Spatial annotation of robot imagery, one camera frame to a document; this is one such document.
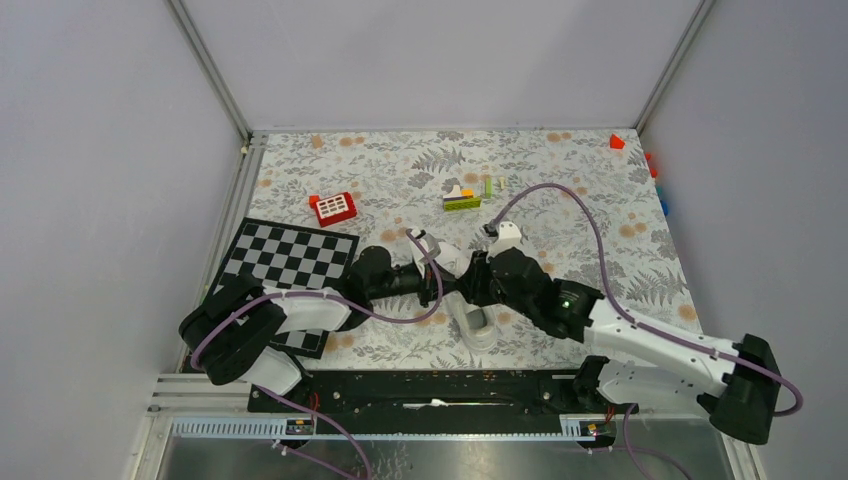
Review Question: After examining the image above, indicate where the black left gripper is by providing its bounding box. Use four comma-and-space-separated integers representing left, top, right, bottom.
369, 260, 457, 308

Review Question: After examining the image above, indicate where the white sneaker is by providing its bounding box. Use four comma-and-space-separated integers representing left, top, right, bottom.
422, 234, 498, 353

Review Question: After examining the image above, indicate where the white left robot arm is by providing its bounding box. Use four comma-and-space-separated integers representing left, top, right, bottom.
179, 242, 470, 411

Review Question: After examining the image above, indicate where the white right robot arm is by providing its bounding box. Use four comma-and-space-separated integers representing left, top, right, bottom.
456, 248, 780, 445

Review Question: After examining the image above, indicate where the floral patterned table mat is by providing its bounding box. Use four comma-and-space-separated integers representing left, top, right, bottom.
244, 130, 701, 331

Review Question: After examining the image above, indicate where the green toy brick stack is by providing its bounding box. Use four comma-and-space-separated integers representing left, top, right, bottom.
442, 185, 482, 212

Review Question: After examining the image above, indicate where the red white grid toy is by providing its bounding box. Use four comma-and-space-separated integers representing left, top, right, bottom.
308, 192, 358, 228

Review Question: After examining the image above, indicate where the black white chessboard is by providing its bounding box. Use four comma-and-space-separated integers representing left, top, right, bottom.
198, 217, 361, 361

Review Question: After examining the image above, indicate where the red triangular block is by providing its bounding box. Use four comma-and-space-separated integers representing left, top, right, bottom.
609, 134, 626, 150

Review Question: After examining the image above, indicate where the blue toy piece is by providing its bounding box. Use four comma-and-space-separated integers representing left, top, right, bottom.
656, 186, 670, 217

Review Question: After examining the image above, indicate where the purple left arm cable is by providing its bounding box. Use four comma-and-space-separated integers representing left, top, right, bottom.
189, 228, 445, 480

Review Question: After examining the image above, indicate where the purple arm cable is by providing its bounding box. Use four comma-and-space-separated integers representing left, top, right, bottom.
189, 228, 445, 480
483, 182, 804, 480

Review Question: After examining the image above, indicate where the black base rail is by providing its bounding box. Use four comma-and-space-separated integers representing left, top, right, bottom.
285, 369, 627, 421

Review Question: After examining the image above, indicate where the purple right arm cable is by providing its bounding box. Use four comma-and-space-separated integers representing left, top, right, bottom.
483, 182, 804, 480

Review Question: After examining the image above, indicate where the grey slotted cable duct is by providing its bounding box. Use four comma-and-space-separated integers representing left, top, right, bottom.
171, 409, 618, 442

